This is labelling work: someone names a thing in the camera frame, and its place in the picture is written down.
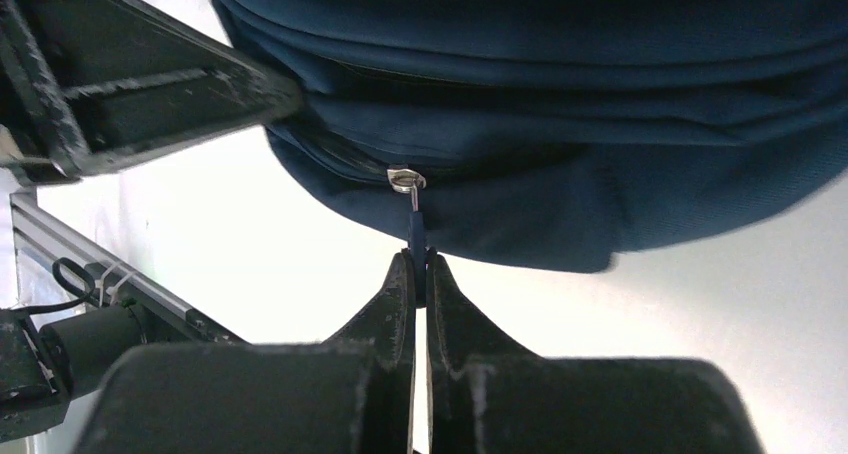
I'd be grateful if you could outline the navy blue backpack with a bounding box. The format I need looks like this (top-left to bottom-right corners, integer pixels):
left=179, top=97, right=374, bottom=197
left=211, top=0, right=847, bottom=273

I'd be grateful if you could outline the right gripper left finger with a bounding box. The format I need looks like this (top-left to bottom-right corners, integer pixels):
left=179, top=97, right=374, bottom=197
left=74, top=252, right=415, bottom=453

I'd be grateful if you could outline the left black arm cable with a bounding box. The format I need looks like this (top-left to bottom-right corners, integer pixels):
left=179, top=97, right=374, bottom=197
left=13, top=257, right=101, bottom=316

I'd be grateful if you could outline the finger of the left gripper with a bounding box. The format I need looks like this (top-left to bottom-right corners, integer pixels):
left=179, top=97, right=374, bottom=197
left=1, top=0, right=303, bottom=180

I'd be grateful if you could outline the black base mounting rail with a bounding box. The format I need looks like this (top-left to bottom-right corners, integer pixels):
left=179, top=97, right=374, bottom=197
left=10, top=192, right=243, bottom=345

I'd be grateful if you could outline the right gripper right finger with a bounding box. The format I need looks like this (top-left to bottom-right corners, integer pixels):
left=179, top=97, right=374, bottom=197
left=426, top=253, right=762, bottom=454

